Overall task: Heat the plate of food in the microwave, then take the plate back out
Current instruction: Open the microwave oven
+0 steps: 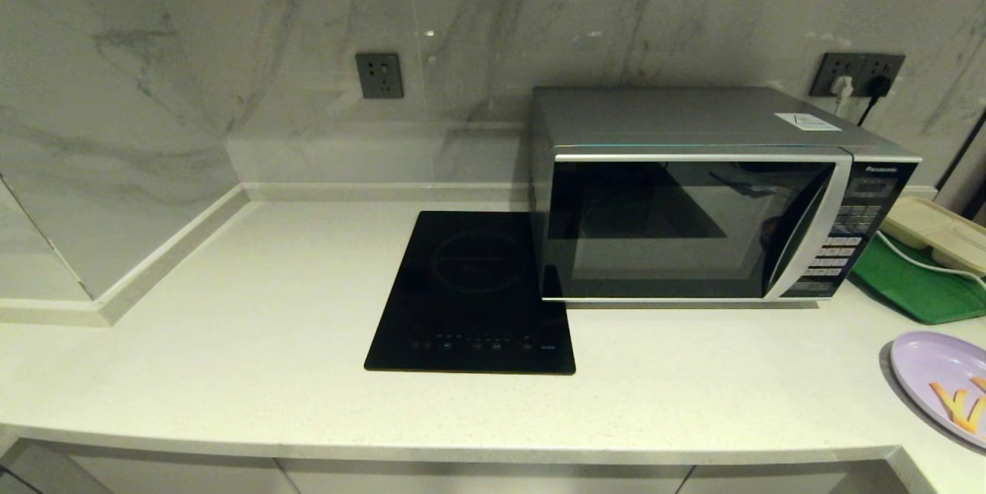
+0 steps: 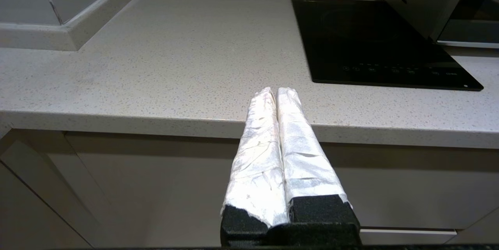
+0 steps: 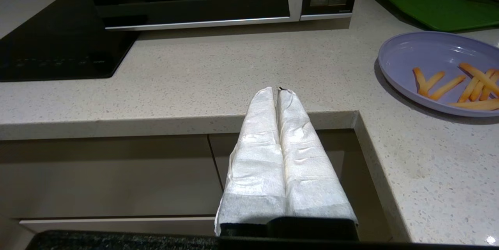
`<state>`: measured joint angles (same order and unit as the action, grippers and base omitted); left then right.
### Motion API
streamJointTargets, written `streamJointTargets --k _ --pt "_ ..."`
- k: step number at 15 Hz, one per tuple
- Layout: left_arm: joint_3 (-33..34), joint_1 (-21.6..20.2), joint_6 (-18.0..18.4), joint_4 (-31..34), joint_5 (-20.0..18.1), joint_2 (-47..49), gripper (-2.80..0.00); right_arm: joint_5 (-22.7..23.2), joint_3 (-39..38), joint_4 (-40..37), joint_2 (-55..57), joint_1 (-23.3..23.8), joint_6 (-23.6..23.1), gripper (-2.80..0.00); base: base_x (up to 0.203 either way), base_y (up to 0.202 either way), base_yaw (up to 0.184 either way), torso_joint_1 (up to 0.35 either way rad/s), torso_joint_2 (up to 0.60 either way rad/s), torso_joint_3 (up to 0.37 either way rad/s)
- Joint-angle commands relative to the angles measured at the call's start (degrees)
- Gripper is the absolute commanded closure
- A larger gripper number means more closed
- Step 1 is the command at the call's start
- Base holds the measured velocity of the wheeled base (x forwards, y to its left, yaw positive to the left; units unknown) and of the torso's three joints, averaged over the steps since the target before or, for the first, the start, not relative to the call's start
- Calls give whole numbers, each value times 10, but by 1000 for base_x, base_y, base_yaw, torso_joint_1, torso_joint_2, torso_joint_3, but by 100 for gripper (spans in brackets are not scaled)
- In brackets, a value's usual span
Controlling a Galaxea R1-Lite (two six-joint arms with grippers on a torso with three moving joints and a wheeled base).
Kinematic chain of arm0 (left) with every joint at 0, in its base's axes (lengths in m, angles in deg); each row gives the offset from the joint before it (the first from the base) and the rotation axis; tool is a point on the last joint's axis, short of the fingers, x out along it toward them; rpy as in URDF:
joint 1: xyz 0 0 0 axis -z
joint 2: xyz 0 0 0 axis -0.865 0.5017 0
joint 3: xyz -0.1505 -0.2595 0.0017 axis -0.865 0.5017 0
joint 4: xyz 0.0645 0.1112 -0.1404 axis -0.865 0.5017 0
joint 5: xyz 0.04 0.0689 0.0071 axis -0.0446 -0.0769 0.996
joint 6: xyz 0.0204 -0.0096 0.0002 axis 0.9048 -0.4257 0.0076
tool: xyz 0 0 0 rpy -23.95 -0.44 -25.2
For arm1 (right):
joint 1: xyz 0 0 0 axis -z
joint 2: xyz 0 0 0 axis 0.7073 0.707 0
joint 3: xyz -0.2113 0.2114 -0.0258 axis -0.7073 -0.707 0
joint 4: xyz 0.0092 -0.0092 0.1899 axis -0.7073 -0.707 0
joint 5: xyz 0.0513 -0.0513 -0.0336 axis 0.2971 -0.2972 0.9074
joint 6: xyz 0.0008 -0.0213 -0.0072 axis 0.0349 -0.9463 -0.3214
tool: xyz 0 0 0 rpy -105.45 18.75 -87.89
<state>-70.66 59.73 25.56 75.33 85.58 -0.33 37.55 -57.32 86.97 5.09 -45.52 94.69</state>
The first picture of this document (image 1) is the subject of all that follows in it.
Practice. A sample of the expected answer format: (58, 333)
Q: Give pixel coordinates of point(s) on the microwave door with glass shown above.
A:
(678, 232)

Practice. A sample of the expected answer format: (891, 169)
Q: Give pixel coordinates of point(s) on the purple plate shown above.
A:
(924, 371)

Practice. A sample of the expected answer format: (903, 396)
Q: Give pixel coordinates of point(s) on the orange french fry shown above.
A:
(977, 413)
(944, 398)
(980, 384)

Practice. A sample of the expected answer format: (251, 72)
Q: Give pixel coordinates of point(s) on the orange carrot sticks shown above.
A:
(960, 405)

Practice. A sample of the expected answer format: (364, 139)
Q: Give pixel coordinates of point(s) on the silver microwave oven body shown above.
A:
(655, 116)

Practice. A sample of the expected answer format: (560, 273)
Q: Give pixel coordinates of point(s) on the black induction cooktop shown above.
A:
(462, 286)

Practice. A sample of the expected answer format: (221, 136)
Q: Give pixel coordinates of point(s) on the white sticker label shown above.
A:
(807, 122)

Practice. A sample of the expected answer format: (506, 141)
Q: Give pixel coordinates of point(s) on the white power plug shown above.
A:
(842, 85)

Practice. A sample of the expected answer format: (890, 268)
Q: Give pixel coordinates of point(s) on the green plastic tray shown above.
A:
(909, 290)

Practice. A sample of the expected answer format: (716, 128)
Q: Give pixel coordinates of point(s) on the beige power strip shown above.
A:
(932, 228)

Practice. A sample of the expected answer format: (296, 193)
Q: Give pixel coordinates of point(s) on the white cabinet corner panel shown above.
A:
(31, 472)

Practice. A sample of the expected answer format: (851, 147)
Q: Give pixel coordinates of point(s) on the grey wall socket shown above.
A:
(379, 75)
(828, 65)
(886, 64)

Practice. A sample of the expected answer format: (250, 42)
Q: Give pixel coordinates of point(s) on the dark metal frame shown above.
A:
(967, 170)

